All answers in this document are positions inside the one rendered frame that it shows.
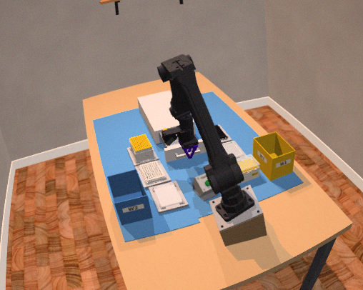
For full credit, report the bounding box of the blue bench mat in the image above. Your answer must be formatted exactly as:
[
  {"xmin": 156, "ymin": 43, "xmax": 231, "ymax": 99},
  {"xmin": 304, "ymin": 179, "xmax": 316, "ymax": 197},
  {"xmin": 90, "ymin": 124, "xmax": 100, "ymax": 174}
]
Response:
[{"xmin": 93, "ymin": 91, "xmax": 303, "ymax": 242}]

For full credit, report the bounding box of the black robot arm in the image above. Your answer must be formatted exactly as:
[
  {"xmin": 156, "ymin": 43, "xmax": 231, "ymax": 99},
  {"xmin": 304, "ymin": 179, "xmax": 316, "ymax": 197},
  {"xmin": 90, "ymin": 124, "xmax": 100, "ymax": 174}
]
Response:
[{"xmin": 157, "ymin": 54, "xmax": 255, "ymax": 222}]

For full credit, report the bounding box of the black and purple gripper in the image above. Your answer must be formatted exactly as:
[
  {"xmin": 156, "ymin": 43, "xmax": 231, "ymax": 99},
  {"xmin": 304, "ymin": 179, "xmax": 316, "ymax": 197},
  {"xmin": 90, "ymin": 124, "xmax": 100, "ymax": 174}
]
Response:
[{"xmin": 178, "ymin": 127, "xmax": 199, "ymax": 159}]

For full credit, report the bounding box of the dark blue open-top bin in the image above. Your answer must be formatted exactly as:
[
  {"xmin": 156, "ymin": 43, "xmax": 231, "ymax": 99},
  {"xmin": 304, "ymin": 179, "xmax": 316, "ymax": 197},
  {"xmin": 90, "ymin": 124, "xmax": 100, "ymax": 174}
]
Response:
[{"xmin": 107, "ymin": 169, "xmax": 153, "ymax": 225}]

